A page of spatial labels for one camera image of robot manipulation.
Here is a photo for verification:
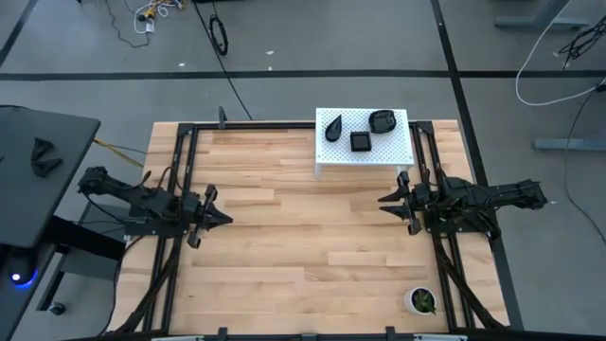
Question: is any white floor cable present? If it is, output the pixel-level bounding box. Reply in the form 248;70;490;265
514;0;606;107

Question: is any black robot cable loom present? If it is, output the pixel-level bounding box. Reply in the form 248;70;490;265
113;235;184;335
433;236;504;331

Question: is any black square mini plate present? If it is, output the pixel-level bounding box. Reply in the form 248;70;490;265
349;131;373;153

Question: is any white cable tangle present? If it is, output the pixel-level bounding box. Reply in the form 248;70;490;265
133;0;185;35

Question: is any white pot with succulent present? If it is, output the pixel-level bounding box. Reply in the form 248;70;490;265
402;286;438;316

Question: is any thin black floor cable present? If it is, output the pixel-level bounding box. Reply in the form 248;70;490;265
562;84;606;234
103;0;152;49

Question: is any black teardrop mini plate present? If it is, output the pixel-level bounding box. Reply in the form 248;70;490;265
324;114;344;143

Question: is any yellow cable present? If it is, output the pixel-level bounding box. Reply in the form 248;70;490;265
93;137;145;170

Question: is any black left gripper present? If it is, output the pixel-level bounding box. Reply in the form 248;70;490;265
182;184;234;250

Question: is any white perforated metal shelf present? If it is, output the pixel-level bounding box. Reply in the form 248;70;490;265
314;107;416;179

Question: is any black triangular plastic part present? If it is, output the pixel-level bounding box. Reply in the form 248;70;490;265
30;136;55;162

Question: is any black rounded mini plate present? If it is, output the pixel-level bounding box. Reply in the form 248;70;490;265
367;109;398;135

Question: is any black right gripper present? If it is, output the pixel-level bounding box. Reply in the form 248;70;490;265
377;170;433;237

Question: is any black cable bundle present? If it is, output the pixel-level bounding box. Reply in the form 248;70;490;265
558;16;606;70

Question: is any black computer mouse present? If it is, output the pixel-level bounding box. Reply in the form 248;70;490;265
6;245;39;289

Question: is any grey table foot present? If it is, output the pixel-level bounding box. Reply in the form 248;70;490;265
494;0;591;28
533;137;606;153

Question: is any black desk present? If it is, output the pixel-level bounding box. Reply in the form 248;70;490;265
0;104;101;250
0;243;65;341

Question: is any black coiled floor cable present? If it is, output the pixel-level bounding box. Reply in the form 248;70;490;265
191;0;254;121

